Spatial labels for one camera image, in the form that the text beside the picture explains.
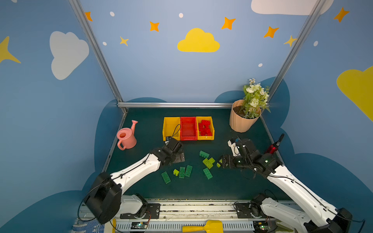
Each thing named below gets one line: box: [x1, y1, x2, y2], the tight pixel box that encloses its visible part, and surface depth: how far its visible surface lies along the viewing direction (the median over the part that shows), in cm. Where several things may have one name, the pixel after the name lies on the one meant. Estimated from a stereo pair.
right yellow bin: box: [196, 116, 215, 141], surface depth 104 cm
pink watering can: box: [117, 119, 139, 151], surface depth 95 cm
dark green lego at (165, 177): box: [161, 170, 171, 185], surface depth 86 cm
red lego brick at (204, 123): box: [200, 119, 211, 127], surface depth 110 cm
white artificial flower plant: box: [242, 78, 272, 119], surface depth 95 cm
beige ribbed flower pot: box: [229, 99, 262, 134], surface depth 103 cm
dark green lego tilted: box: [184, 165, 193, 178], surface depth 89 cm
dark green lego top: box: [199, 150, 210, 160], surface depth 95 cm
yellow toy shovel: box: [182, 219, 224, 233], surface depth 70 cm
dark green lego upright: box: [178, 166, 186, 179], surface depth 88 cm
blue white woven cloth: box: [71, 218, 105, 233], surface depth 70 cm
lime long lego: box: [202, 157, 216, 170], surface depth 92 cm
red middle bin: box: [180, 116, 198, 141], surface depth 107 cm
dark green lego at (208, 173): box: [203, 167, 214, 180], surface depth 88 cm
